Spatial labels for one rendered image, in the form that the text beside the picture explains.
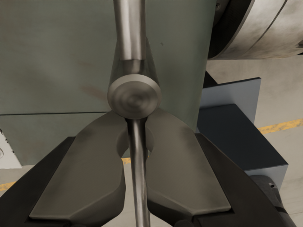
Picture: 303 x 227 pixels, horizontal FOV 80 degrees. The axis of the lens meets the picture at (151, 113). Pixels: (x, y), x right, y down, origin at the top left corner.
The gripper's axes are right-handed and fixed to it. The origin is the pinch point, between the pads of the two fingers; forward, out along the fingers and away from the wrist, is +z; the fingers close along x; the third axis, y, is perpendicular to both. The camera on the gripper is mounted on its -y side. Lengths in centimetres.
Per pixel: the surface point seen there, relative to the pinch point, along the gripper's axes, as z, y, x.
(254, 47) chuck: 14.3, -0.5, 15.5
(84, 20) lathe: 7.4, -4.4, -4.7
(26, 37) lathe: 7.4, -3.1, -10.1
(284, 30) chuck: 12.2, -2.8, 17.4
